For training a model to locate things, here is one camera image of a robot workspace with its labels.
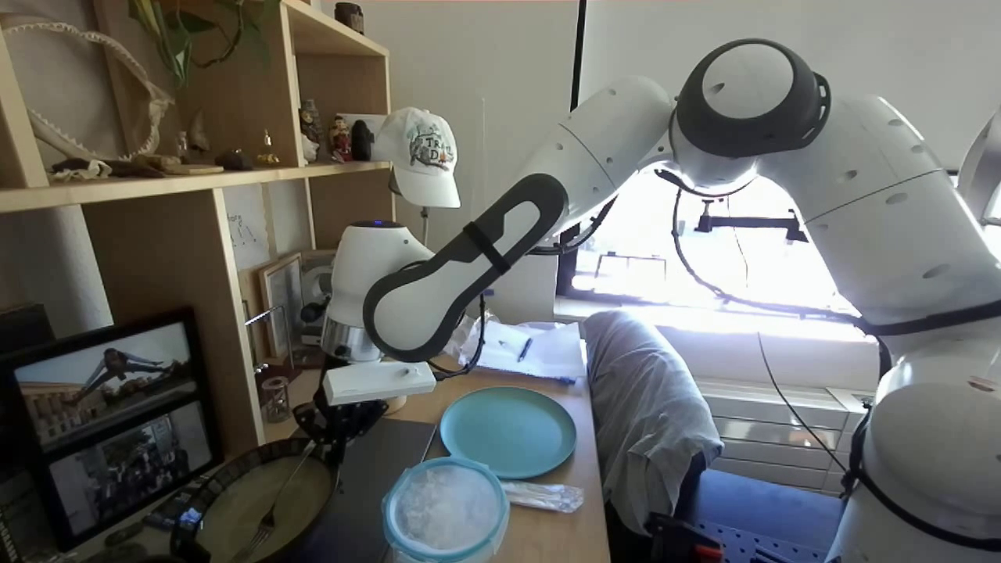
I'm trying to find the small brown figurine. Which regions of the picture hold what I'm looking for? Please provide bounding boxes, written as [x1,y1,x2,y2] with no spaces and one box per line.
[296,96,327,164]

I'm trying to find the white printed baseball cap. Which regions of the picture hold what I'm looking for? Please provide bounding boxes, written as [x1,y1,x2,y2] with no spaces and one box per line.
[369,107,464,212]

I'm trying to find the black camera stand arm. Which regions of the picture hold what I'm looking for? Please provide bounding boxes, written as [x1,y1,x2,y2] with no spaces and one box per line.
[690,199,812,243]

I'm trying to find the small dark figurine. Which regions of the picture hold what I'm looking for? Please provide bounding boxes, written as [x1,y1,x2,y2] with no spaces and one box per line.
[346,117,378,164]

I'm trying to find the black white microscope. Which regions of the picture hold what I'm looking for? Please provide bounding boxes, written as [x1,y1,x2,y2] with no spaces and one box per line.
[295,262,338,338]

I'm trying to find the plastic wrapped cutlery packet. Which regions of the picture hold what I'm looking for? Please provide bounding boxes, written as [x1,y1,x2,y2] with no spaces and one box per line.
[498,478,587,518]

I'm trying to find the small brown glass jar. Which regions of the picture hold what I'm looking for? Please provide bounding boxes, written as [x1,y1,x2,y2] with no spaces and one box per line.
[260,373,295,425]

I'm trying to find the black double photo frame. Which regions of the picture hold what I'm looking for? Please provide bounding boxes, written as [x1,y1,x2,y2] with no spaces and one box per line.
[0,307,224,552]

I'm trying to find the wooden shelf unit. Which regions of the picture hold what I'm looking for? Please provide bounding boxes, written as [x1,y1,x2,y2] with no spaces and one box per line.
[0,0,403,563]

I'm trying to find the green potted trailing plant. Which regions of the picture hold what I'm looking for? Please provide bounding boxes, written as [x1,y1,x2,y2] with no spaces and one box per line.
[127,0,283,88]

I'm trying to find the clear container with blue rim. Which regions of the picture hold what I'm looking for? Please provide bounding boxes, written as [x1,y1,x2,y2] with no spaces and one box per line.
[378,454,514,563]

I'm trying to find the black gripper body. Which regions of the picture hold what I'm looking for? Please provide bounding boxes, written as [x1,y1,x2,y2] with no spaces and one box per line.
[292,397,392,440]

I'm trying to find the blue perforated plastic crate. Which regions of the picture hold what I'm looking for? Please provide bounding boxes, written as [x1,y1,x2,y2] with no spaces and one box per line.
[690,465,855,563]

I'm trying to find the wooden framed picture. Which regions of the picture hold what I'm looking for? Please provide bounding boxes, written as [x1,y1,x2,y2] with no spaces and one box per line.
[254,252,306,369]

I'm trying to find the grey placemat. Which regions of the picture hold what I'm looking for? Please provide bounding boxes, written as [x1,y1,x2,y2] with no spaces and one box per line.
[295,414,445,563]

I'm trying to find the large clear glass vase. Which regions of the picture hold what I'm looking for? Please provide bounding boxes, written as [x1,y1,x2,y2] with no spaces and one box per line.
[0,12,174,177]

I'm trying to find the grey cloth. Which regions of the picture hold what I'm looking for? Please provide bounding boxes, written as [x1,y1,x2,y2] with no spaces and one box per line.
[575,308,725,536]

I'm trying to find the loose white papers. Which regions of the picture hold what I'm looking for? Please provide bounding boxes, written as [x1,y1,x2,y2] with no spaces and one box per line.
[455,316,587,386]

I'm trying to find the blue plate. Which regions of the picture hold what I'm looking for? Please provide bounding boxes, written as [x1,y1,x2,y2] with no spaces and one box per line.
[434,385,579,480]

